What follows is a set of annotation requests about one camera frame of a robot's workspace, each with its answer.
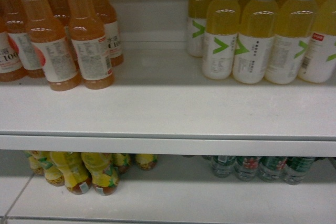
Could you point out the white upper shelf board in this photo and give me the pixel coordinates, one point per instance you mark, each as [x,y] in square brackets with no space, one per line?
[161,103]

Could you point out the water bottle far left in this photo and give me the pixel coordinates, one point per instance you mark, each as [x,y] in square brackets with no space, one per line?
[222,166]

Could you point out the water bottle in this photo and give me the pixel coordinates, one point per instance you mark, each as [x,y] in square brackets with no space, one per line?
[296,169]
[222,166]

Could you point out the water bottle barcode label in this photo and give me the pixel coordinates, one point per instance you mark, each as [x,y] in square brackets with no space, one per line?
[246,167]

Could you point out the water bottle players label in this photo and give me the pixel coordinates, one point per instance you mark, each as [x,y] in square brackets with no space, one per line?
[270,167]

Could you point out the water bottle right side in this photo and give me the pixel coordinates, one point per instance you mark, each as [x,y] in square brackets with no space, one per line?
[296,169]

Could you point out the yellow drink bottle front left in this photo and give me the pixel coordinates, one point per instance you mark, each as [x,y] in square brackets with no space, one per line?
[221,32]

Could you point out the yellow drink bottle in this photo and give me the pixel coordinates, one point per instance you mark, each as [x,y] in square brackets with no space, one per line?
[255,40]
[292,35]
[196,23]
[221,32]

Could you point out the yellow drink bottle front middle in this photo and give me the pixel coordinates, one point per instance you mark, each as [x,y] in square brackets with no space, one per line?
[255,40]

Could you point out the lemon tea bottle lower front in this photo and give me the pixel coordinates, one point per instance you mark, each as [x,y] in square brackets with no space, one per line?
[105,178]

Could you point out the lemon tea bottle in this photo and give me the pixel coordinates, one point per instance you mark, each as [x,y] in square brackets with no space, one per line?
[105,178]
[77,178]
[41,164]

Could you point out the orange juice bottle front right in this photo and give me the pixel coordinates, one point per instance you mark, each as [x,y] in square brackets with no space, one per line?
[89,41]

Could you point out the orange juice bottle back right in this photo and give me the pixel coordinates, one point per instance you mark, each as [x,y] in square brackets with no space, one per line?
[106,12]

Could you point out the yellow drink bottle back left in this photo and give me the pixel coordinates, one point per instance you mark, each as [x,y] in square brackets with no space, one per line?
[196,23]

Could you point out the lemon tea bottle lower middle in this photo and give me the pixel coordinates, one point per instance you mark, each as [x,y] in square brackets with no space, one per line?
[77,178]

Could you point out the lemon tea bottle lower left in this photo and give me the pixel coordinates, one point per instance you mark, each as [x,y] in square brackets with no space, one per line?
[41,164]

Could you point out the orange juice bottle front left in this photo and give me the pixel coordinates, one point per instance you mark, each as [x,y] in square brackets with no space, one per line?
[49,40]

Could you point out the yellow drink bottle front right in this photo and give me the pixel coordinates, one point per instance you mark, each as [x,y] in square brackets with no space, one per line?
[292,35]

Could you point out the yellow drink bottle right edge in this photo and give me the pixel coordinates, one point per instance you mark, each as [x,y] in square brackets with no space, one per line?
[318,63]

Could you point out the orange juice bottle left edge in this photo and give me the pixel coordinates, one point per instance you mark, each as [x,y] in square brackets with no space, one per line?
[12,21]

